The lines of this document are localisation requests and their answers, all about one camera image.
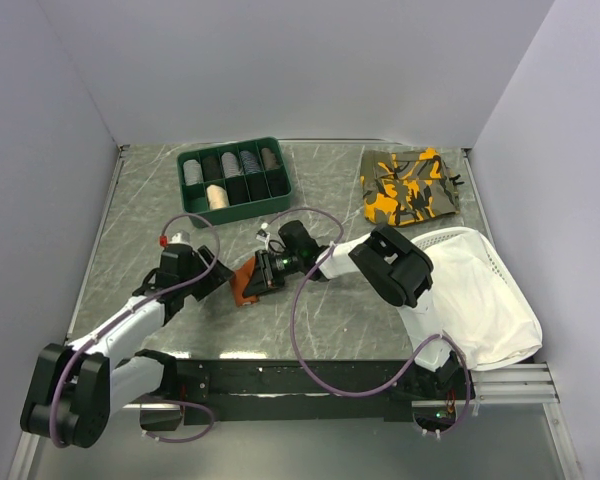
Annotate purple cable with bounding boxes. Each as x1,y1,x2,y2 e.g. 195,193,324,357
49,213,221,449
259,207,474,437

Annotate dark grey rolled sock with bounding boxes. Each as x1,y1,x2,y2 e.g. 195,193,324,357
201,155,223,182

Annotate brown rolled sock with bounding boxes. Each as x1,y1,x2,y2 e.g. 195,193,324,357
260,147,280,170

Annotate beige rolled underwear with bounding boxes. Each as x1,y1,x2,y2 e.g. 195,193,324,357
206,184,230,210

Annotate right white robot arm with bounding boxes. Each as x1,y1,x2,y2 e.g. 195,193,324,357
231,220,453,399

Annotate white laundry basket with cloth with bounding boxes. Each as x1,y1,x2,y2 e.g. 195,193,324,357
404,227,543,371

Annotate aluminium rail frame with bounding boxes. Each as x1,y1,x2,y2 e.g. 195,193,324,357
472,363,559,405

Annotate blue striped rolled sock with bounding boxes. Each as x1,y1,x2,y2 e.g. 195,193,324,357
239,150,262,175

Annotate white grey rolled sock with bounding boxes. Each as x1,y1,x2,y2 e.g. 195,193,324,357
221,152,241,178

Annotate camouflage orange shorts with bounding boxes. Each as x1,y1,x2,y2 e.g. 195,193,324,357
359,147,463,227

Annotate grey striped rolled sock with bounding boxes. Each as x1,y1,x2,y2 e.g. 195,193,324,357
182,159,204,186

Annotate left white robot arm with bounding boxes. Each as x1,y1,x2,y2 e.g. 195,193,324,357
20,243,234,448

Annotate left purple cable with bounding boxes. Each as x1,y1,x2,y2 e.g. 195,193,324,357
49,213,221,449

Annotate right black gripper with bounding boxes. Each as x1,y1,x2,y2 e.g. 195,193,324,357
244,249,304,298

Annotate green divided organizer tray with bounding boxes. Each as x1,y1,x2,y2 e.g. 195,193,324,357
177,137,293,228

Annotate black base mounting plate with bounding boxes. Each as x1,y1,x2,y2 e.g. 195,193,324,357
118,358,476,435

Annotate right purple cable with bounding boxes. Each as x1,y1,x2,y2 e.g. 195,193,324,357
259,207,474,437

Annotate orange underwear beige waistband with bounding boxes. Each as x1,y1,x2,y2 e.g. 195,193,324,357
229,257,259,307

